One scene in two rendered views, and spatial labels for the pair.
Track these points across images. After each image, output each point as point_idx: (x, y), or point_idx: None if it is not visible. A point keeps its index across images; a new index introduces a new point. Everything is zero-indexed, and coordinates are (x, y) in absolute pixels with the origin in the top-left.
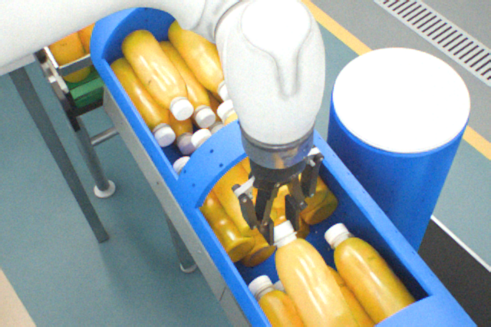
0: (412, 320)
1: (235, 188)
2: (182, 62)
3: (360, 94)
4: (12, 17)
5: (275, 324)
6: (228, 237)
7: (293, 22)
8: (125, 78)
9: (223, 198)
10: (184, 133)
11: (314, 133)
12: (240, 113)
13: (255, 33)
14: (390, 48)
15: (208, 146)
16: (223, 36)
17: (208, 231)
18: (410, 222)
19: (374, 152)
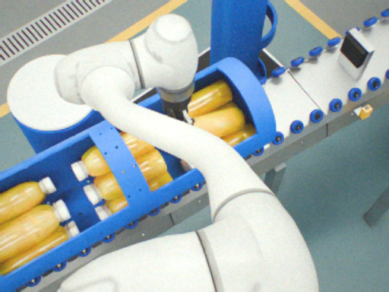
0: (234, 73)
1: (188, 122)
2: (8, 223)
3: (49, 112)
4: (188, 125)
5: None
6: (166, 180)
7: (175, 19)
8: (19, 264)
9: (145, 177)
10: (64, 229)
11: None
12: (189, 76)
13: (181, 35)
14: (8, 92)
15: (119, 174)
16: (154, 69)
17: (168, 185)
18: None
19: (94, 110)
